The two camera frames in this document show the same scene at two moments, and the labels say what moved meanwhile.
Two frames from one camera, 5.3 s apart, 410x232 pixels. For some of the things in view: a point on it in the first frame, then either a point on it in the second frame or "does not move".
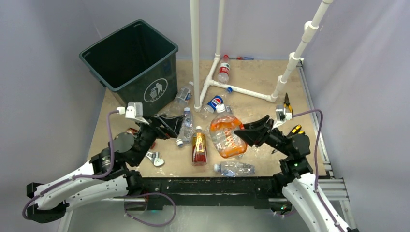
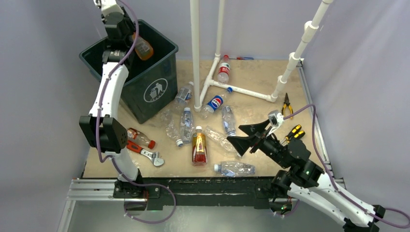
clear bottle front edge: [232, 168] does not move
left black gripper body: [149, 134] -> [131, 27]
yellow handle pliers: [286, 103] does not move
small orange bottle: [227, 143] -> [143, 48]
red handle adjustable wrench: [154, 157] does not move
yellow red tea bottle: [199, 147] does not move
